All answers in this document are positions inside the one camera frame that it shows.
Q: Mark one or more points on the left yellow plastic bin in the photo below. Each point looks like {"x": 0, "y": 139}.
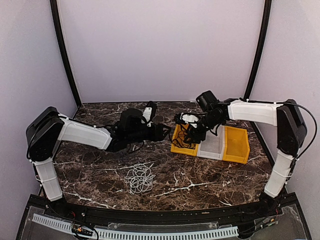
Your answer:
{"x": 176, "y": 147}

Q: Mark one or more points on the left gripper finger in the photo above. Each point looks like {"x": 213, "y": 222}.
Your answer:
{"x": 166, "y": 129}
{"x": 165, "y": 136}

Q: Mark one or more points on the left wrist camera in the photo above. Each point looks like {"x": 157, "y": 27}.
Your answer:
{"x": 149, "y": 113}

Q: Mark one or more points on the white slotted cable duct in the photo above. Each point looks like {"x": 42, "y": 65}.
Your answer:
{"x": 135, "y": 232}

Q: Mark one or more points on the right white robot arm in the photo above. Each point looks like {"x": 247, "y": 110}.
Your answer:
{"x": 285, "y": 116}

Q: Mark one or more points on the left black frame post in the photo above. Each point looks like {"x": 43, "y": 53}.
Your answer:
{"x": 63, "y": 52}

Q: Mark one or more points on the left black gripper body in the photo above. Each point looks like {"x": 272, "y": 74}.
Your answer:
{"x": 156, "y": 134}

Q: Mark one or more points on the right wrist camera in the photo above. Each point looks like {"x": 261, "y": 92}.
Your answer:
{"x": 186, "y": 118}

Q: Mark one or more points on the black frame post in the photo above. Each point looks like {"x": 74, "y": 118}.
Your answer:
{"x": 259, "y": 48}
{"x": 63, "y": 52}

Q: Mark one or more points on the yellow plastic bin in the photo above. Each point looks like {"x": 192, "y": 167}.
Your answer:
{"x": 237, "y": 148}
{"x": 176, "y": 147}

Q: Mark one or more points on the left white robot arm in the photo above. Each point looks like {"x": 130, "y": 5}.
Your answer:
{"x": 51, "y": 127}

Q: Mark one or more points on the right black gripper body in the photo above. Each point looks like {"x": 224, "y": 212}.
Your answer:
{"x": 196, "y": 134}

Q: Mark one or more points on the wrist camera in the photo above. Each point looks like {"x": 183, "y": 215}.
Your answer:
{"x": 186, "y": 118}
{"x": 149, "y": 113}

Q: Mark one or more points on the black front rail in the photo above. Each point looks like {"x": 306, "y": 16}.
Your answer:
{"x": 244, "y": 214}

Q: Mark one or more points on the right yellow plastic bin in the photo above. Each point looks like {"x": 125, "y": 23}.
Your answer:
{"x": 237, "y": 148}

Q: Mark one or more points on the right black frame post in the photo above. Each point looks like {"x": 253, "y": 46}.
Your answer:
{"x": 259, "y": 48}

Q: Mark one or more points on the white plastic bin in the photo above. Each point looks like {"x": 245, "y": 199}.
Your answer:
{"x": 213, "y": 146}

